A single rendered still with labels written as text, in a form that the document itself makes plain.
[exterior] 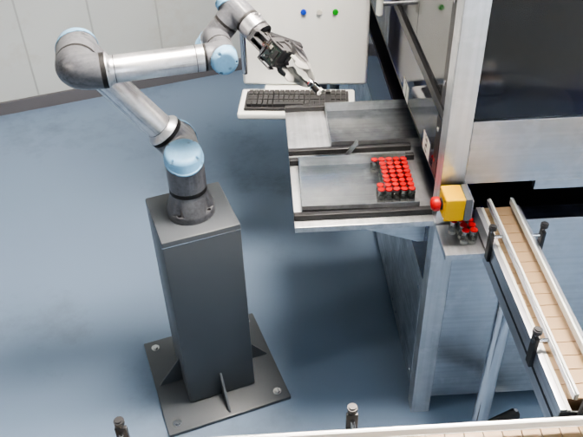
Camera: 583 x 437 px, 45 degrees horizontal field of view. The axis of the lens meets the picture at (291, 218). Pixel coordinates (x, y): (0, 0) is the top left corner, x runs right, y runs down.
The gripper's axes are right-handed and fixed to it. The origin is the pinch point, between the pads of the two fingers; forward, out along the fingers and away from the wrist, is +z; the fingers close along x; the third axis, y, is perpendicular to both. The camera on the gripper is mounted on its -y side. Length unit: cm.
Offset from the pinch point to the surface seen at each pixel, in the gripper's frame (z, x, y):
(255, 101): -32, -44, -53
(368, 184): 28.6, -18.0, -19.2
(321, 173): 15.7, -26.2, -17.0
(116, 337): -6, -146, -17
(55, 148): -135, -182, -101
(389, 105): 7, -10, -61
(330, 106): -6, -22, -49
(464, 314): 77, -31, -33
